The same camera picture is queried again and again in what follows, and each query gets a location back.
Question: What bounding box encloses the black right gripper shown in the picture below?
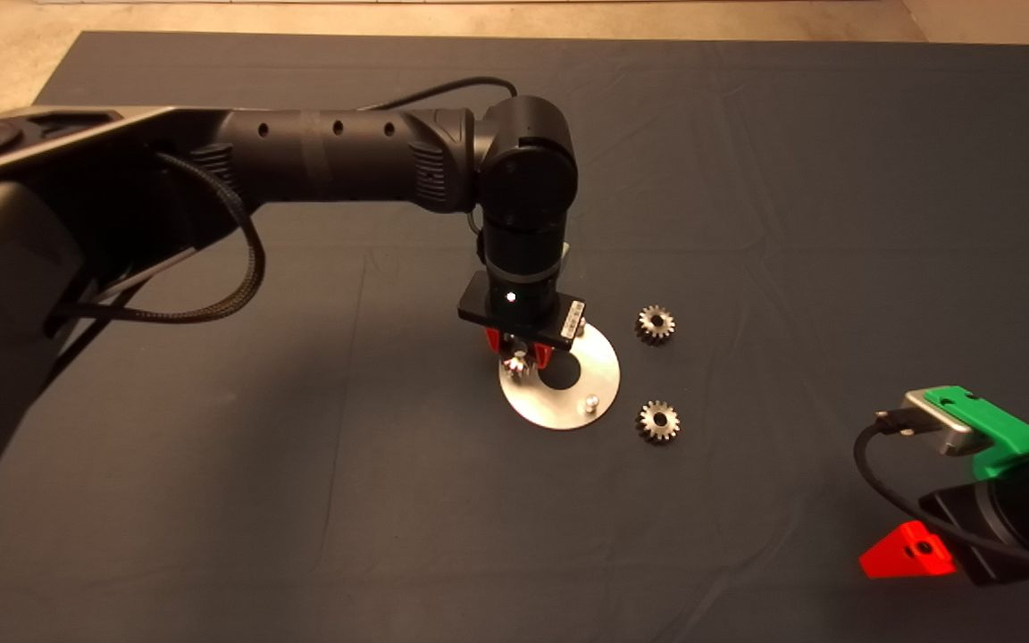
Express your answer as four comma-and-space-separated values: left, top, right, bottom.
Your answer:
858, 460, 1029, 588

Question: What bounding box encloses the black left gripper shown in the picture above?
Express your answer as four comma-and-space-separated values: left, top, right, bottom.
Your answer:
457, 268, 587, 369

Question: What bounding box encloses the round metal carrier plate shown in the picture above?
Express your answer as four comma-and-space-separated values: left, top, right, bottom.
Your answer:
498, 321, 622, 431

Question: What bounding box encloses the dark grey table cloth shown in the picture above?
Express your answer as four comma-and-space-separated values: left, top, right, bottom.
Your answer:
0, 29, 1029, 643

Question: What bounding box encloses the thin black right camera cable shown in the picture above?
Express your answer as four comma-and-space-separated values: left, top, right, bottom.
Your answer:
853, 409, 1029, 577

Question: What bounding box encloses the thin black camera cable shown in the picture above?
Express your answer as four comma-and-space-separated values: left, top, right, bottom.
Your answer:
853, 409, 1029, 577
363, 76, 520, 113

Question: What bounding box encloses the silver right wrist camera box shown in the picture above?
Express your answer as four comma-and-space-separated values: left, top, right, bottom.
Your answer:
903, 388, 993, 458

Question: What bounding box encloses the green right camera mount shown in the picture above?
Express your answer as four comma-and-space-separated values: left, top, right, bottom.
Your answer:
923, 385, 1029, 480

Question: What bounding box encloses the thin black left camera cable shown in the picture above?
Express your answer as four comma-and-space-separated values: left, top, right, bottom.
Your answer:
363, 76, 520, 113

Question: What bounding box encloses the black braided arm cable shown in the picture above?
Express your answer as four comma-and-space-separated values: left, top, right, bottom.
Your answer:
46, 152, 265, 336

